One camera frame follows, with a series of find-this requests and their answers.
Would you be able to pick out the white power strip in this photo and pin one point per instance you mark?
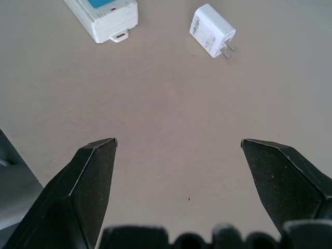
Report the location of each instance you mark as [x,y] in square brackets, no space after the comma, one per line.
[109,18]

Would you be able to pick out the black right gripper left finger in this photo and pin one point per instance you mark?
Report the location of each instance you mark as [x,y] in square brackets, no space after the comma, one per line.
[77,194]

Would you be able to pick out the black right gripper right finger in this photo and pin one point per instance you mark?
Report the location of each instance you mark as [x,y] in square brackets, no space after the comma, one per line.
[282,181]

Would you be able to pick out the white plug adapter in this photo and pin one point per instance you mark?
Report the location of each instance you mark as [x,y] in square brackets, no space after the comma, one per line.
[211,29]

